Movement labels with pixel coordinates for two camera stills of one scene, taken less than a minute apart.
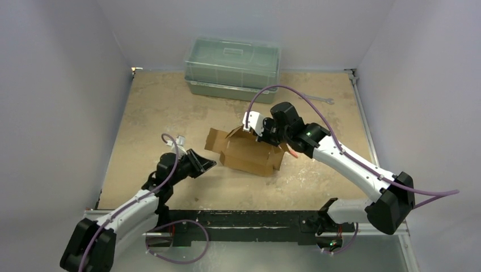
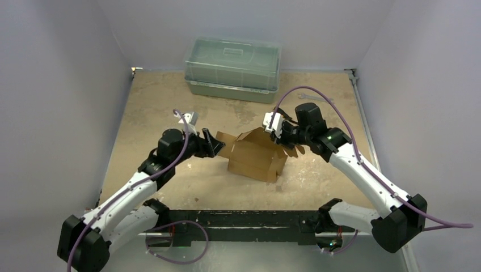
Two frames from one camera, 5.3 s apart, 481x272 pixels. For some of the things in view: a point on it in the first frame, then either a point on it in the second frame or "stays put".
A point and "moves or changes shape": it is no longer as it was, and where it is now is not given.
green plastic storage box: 233,68 stays put
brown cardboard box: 243,150 moves or changes shape
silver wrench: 329,100 stays put
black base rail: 287,225 stays put
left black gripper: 199,164 to 207,146
